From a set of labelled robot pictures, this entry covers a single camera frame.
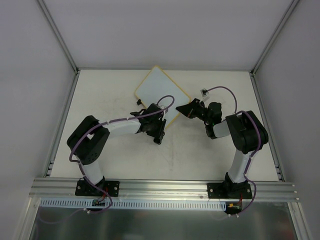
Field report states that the black bone shaped eraser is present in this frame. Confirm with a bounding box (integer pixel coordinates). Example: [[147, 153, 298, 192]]
[[153, 137, 162, 145]]

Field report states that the yellow framed whiteboard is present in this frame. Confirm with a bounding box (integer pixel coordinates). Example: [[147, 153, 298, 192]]
[[134, 66, 191, 127]]

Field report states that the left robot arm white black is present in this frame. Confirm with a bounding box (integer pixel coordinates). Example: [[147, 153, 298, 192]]
[[66, 103, 167, 198]]

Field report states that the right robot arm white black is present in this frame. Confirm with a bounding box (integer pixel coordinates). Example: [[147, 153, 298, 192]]
[[176, 98, 269, 200]]

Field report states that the black whiteboard foot upper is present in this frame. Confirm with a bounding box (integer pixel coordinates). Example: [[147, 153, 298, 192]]
[[136, 99, 142, 106]]

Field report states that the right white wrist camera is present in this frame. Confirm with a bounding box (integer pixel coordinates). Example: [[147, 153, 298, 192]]
[[200, 88, 210, 102]]

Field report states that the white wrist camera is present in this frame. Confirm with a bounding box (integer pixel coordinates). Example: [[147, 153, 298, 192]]
[[200, 88, 210, 102], [158, 105, 169, 118]]

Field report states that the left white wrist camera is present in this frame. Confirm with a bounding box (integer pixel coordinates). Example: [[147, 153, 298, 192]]
[[158, 105, 169, 118]]

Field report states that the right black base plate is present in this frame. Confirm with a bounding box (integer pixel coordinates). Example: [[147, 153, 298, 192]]
[[207, 182, 253, 200]]

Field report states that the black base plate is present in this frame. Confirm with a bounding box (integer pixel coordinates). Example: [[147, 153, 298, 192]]
[[74, 178, 120, 197], [207, 182, 253, 200]]

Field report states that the white slotted cable duct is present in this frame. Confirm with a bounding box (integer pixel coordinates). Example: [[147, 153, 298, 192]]
[[39, 197, 227, 212]]

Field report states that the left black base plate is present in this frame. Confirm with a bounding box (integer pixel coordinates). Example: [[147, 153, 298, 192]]
[[74, 178, 120, 197]]

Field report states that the right aluminium frame post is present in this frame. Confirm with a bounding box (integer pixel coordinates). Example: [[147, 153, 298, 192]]
[[250, 0, 300, 76]]

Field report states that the aluminium frame post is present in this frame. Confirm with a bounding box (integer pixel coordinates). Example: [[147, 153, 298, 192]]
[[250, 0, 300, 76], [35, 0, 79, 74]]

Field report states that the aluminium mounting rail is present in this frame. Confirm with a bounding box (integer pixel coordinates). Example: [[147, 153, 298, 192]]
[[29, 177, 300, 202]]

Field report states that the left aluminium frame post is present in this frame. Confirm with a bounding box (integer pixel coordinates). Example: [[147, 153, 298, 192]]
[[35, 0, 79, 74]]

